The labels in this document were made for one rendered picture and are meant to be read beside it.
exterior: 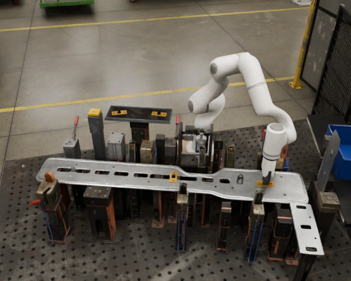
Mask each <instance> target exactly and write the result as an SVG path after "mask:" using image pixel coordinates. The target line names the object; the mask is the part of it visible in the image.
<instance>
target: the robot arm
mask: <svg viewBox="0 0 351 281"><path fill-rule="evenodd" d="M209 71H210V74H211V76H212V77H211V79H210V81H209V82H208V84H206V85H205V86H204V87H202V88H201V89H199V90H198V91H197V92H195V93H194V94H193V95H192V96H191V97H190V98H189V100H188V109H189V111H190V112H191V113H193V114H197V116H196V117H195V119H194V128H195V129H198V128H199V129H201V128H202V129H204V128H205V129H206V131H209V133H210V130H211V124H213V121H214V120H215V119H216V118H217V116H218V115H219V114H220V112H221V111H222V110H223V108H224V106H225V96H224V94H223V92H224V91H225V89H226V88H227V87H228V85H229V82H230V81H229V78H228V76H230V75H234V74H239V73H241V74H242V75H243V78H244V80H245V84H246V87H247V90H248V93H249V96H250V99H251V102H252V105H253V108H254V110H255V113H256V114H257V115H258V116H262V117H271V118H274V119H275V120H276V121H277V122H278V123H271V124H269V125H268V126H267V130H266V135H265V141H264V147H263V151H262V154H263V160H262V164H261V167H262V175H263V177H262V180H263V183H262V184H263V185H269V183H270V178H271V177H273V176H274V172H275V166H276V160H278V159H279V158H280V155H281V150H282V148H283V146H285V145H287V144H290V143H292V142H294V141H296V130H295V127H294V125H293V122H292V120H291V118H290V117H289V115H288V114H287V113H286V112H285V111H283V110H282V109H280V108H278V107H276V106H274V105H273V103H272V100H271V97H270V93H269V90H268V88H267V84H266V81H265V78H264V75H263V72H262V68H261V66H260V63H259V61H258V60H257V58H255V57H254V56H252V55H250V54H249V53H248V52H242V53H238V54H233V55H227V56H221V57H218V58H216V59H214V60H213V61H212V62H211V63H210V65H209ZM186 149H187V152H195V150H196V135H194V138H193V141H190V142H188V144H187V147H186Z"/></svg>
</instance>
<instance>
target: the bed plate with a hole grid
mask: <svg viewBox="0 0 351 281"><path fill-rule="evenodd" d="M292 122H293V125H294V127H295V130H296V141H294V142H292V143H290V144H289V148H288V151H287V155H286V159H287V163H288V166H289V168H288V169H287V172H296V173H299V174H301V175H302V177H303V179H304V183H305V187H306V191H307V192H308V189H309V185H310V181H311V178H312V176H313V172H314V170H315V166H316V163H317V160H318V150H317V147H316V145H315V142H314V138H313V136H312V133H311V130H310V127H309V125H308V121H307V119H300V120H294V121H292ZM268 125H269V124H266V125H257V126H252V127H244V128H236V129H229V130H221V131H216V132H213V134H215V133H219V134H223V138H224V142H223V150H222V155H221V158H222V163H221V169H223V160H224V155H225V145H226V144H234V145H235V163H234V168H241V169H255V164H256V157H257V153H258V152H259V153H261V148H262V131H263V130H265V129H267V126H268ZM51 157H58V158H65V154H64V153H58V154H50V155H45V156H38V157H30V158H22V159H14V160H10V161H5V162H4V166H3V175H2V177H1V182H0V281H289V280H288V278H289V277H294V275H295V272H296V269H297V267H298V266H294V265H287V264H286V263H285V257H284V254H283V257H282V258H283V261H279V262H278V261H277V262H275V261H272V260H269V259H268V254H267V253H266V250H265V249H266V247H265V245H267V244H268V243H269V238H270V234H272V230H273V226H272V223H273V221H274V217H275V214H276V210H277V209H280V208H281V204H276V203H275V205H272V210H269V212H268V216H267V220H266V227H264V226H262V231H261V234H260V239H259V244H258V247H257V253H256V261H255V262H245V263H242V262H241V258H243V250H242V246H241V245H243V244H244V242H245V236H246V232H247V231H242V230H241V225H240V215H239V220H238V223H239V224H238V225H230V228H228V230H227V244H226V246H227V250H228V251H229V252H228V254H227V255H226V252H224V251H222V252H220V251H217V249H216V246H215V238H218V232H219V231H220V223H219V210H220V203H221V202H218V197H212V198H211V209H210V219H209V228H206V227H201V210H202V205H196V210H195V218H194V227H193V228H191V227H188V228H187V235H188V238H187V239H188V240H187V241H188V242H189V243H188V244H189V246H188V247H189V249H188V250H189V251H186V253H184V252H180V251H177V250H176V249H174V248H175V246H173V245H174V241H173V240H174V235H175V234H176V229H177V224H169V223H168V216H169V208H170V197H168V196H164V205H166V206H167V207H166V211H165V218H164V225H163V228H162V229H159V228H152V221H153V215H154V205H153V202H151V203H149V202H150V200H149V201H147V202H146V201H144V200H142V205H147V206H148V208H147V214H146V217H145V222H144V224H137V223H130V222H125V218H126V214H127V211H128V207H129V197H127V198H126V199H125V200H126V207H127V209H126V213H125V216H124V221H119V220H115V224H116V229H119V230H123V234H122V237H121V241H120V244H107V243H94V242H87V241H86V239H87V236H88V234H89V231H90V223H89V217H88V214H87V212H86V214H85V216H84V217H74V216H73V215H74V212H75V210H76V205H75V200H74V201H73V203H72V205H71V208H70V210H69V213H68V214H67V219H68V222H69V225H70V226H71V227H72V229H71V230H72V232H71V235H69V236H67V237H66V240H65V245H63V244H62V243H53V244H51V243H52V242H50V243H49V244H48V243H47V242H48V241H49V239H50V238H49V235H48V232H47V228H46V227H47V221H46V218H45V214H44V212H43V211H42V210H40V205H39V204H37V205H33V206H31V205H30V202H31V201H35V200H38V199H37V196H36V191H37V189H38V188H39V186H40V184H41V182H38V181H37V180H36V176H37V174H38V172H39V171H40V169H41V167H42V166H43V164H44V162H45V161H46V160H47V159H48V158H51ZM323 250H324V255H318V256H317V258H316V261H315V263H314V264H313V265H312V267H311V270H310V273H309V275H308V278H307V280H306V281H351V239H350V236H349V233H348V230H347V227H345V226H344V224H343V221H342V218H341V216H340V213H339V210H338V212H337V213H336V214H335V216H334V219H333V222H332V224H331V227H330V229H329V232H328V235H327V237H326V239H325V242H324V245H323Z"/></svg>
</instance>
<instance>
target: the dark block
mask: <svg viewBox="0 0 351 281"><path fill-rule="evenodd" d="M223 142H224V138H223V134H219V133H215V134H214V152H213V164H212V174H214V173H216V172H217V171H219V170H220V165H221V155H222V150H223Z"/></svg>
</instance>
